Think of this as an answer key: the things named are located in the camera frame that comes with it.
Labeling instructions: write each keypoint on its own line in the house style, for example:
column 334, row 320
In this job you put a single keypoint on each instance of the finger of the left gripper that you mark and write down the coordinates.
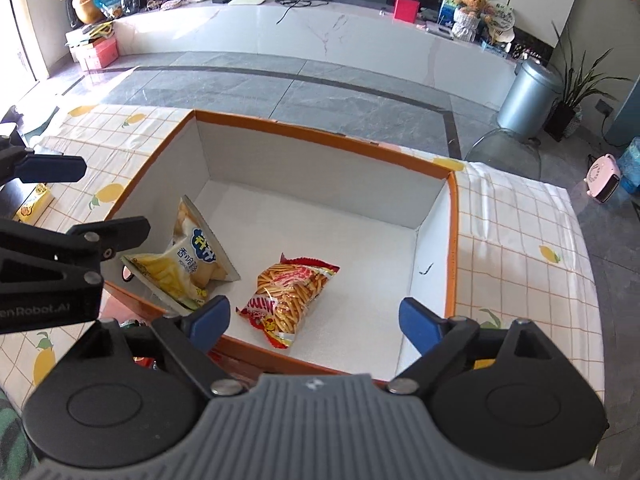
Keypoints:
column 114, row 236

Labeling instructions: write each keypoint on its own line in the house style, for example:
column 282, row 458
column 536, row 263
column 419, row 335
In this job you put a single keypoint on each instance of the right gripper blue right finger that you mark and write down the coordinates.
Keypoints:
column 445, row 346

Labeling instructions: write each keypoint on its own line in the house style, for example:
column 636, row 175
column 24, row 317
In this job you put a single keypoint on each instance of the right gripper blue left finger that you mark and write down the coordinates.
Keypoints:
column 185, row 342

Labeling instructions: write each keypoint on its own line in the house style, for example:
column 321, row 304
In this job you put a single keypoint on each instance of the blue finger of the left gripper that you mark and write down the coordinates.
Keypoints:
column 19, row 162

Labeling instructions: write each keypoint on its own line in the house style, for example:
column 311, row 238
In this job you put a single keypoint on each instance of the yellow chip bag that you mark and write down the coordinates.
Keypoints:
column 194, row 263

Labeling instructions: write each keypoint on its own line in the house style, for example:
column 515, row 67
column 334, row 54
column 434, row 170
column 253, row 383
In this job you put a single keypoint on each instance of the orange stick snack bag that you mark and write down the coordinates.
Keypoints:
column 283, row 295

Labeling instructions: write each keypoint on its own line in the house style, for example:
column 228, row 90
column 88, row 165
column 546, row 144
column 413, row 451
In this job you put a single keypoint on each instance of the lemon print tablecloth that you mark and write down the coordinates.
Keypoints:
column 520, row 250

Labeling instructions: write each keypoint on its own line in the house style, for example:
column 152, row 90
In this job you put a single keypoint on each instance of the orange cardboard box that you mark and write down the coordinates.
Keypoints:
column 386, row 219

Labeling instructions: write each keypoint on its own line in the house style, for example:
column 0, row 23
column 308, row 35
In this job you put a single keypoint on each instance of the pink storage box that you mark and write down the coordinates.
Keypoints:
column 92, row 53

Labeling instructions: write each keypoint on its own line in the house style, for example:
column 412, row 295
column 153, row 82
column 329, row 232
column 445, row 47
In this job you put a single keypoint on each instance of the clear glass chair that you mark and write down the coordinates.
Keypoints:
column 504, row 150

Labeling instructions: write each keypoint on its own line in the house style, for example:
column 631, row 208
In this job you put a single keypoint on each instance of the pink small heater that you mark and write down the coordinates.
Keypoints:
column 602, row 178

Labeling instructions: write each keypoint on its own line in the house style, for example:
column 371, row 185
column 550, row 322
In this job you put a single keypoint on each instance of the potted green plant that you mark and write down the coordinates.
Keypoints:
column 579, row 80

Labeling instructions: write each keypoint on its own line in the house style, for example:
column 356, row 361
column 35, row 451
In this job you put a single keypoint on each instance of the silver trash can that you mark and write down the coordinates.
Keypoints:
column 529, row 100

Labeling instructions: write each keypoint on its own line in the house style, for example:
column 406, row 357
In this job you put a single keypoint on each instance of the blue water jug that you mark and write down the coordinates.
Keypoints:
column 629, row 166

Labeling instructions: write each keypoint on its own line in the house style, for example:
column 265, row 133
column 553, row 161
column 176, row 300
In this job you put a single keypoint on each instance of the white tv cabinet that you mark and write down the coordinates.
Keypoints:
column 337, row 33

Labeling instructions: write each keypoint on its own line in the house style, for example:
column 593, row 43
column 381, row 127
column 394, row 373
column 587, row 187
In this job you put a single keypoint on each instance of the red box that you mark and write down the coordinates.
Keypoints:
column 406, row 10

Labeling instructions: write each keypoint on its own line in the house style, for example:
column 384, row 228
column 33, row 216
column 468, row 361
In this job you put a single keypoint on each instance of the teddy bear in pot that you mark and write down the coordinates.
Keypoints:
column 468, row 15

